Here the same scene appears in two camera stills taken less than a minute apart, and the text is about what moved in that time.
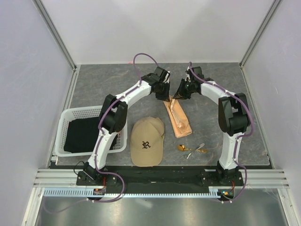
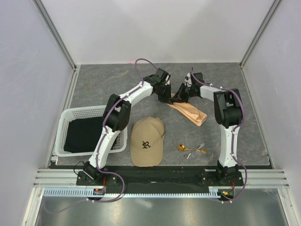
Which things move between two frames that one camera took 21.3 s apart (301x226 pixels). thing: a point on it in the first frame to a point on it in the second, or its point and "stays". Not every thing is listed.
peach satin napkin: [177, 118] to [189, 112]
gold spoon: [182, 148] stays
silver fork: [185, 157] stays
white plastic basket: [84, 113] stays
